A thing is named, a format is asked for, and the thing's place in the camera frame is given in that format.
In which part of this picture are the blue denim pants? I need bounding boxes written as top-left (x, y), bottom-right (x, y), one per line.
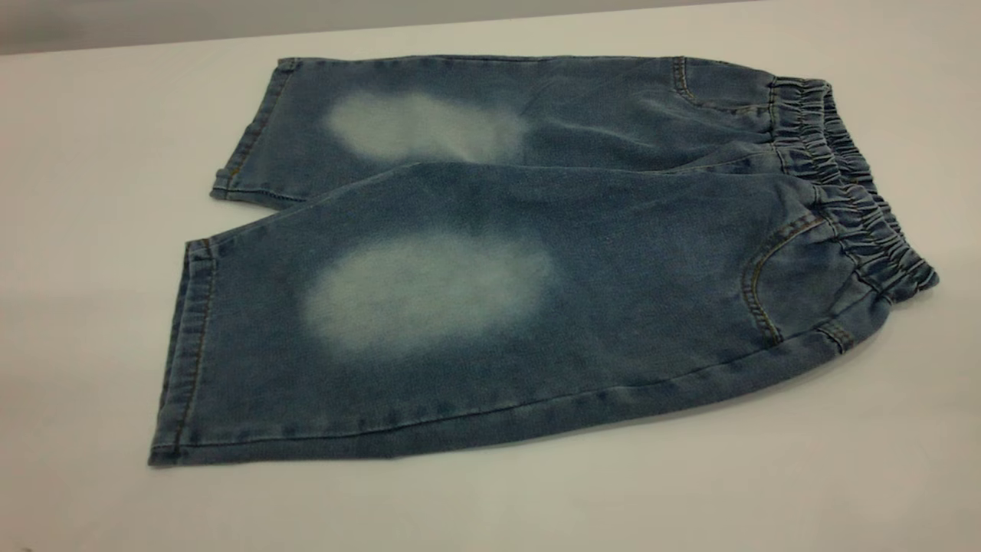
top-left (148, 54), bottom-right (940, 467)

